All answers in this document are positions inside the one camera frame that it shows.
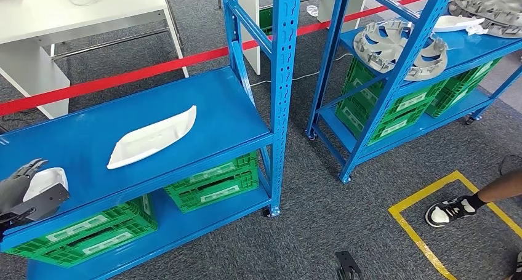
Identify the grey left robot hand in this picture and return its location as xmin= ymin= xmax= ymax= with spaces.
xmin=0 ymin=158 xmax=71 ymax=230

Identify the white plastic shell part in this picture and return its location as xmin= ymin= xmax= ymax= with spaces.
xmin=432 ymin=15 xmax=486 ymax=33
xmin=106 ymin=105 xmax=198 ymax=170
xmin=22 ymin=167 xmax=70 ymax=204

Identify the blue metal shelf rack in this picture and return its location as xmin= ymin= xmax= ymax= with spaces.
xmin=0 ymin=0 xmax=303 ymax=280
xmin=305 ymin=0 xmax=522 ymax=185

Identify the black robot body part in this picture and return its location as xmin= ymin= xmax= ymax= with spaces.
xmin=335 ymin=250 xmax=363 ymax=280

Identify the red barrier tape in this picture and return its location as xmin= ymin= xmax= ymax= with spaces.
xmin=0 ymin=0 xmax=468 ymax=117

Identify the white table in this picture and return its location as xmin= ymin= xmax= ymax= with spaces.
xmin=0 ymin=0 xmax=190 ymax=120

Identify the white panel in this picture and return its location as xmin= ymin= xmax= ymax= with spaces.
xmin=238 ymin=0 xmax=262 ymax=76
xmin=317 ymin=0 xmax=368 ymax=24

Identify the person's black and white shoe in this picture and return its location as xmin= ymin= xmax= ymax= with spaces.
xmin=425 ymin=195 xmax=477 ymax=228
xmin=507 ymin=251 xmax=522 ymax=280

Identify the grey wheel cover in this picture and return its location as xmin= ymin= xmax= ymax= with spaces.
xmin=448 ymin=1 xmax=522 ymax=38
xmin=452 ymin=0 xmax=522 ymax=24
xmin=353 ymin=19 xmax=449 ymax=82

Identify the person's lower leg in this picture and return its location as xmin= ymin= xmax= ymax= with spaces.
xmin=468 ymin=169 xmax=522 ymax=210

